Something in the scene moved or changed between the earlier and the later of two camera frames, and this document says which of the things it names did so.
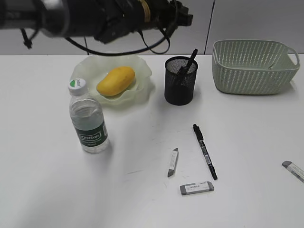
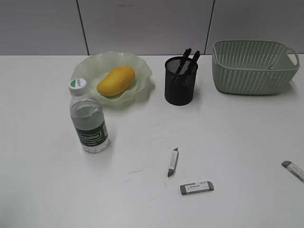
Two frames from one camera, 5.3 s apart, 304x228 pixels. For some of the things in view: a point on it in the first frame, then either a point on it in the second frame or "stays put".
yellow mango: x=116 y=81 stays put
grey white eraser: x=192 y=188 stays put
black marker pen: x=184 y=68 → x=193 y=66
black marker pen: x=205 y=151 → x=185 y=57
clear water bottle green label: x=87 y=113 stays put
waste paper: x=271 y=66 stays put
